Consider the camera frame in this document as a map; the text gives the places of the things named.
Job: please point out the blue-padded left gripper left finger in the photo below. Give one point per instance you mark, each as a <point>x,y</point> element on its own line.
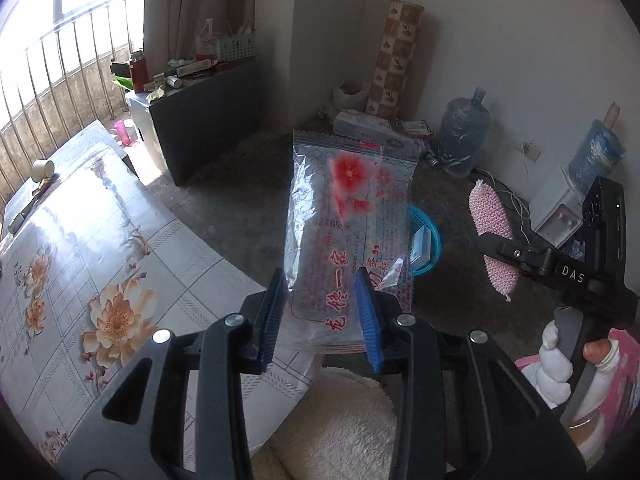
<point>175,411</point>

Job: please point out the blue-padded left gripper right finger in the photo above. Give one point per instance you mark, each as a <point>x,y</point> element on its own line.
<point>467,412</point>

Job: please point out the clear red-flower plastic bag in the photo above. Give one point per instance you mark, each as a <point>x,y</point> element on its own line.
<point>348,209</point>

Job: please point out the blue trash basket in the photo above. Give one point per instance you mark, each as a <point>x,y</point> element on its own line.
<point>419,218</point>

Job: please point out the white-gloved right hand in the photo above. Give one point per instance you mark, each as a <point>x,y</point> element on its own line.
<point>551,373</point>

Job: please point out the white water dispenser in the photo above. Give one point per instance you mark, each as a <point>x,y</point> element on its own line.
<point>556,209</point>

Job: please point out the water jug on dispenser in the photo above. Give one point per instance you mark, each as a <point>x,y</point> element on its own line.
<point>598,154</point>

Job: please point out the blue white box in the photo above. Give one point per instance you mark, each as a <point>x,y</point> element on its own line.
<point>421,246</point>

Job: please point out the empty water jug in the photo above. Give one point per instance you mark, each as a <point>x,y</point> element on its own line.
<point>462,132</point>

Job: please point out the white paper cup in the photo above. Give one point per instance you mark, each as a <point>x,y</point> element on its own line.
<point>42,169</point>

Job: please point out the toilet paper pack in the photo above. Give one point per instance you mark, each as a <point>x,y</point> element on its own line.
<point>378,130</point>

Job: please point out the dark grey cabinet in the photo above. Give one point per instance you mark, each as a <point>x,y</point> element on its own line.
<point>189,127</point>

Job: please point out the patterned rolled mat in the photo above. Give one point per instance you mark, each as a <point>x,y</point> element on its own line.
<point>399,37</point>

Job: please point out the red canister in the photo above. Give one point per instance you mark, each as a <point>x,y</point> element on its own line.
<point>138,70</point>

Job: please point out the green plastic basket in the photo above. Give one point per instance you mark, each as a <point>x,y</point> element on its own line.
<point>233,48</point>

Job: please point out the grey curtain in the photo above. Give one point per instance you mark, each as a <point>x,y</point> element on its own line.
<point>170,26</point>

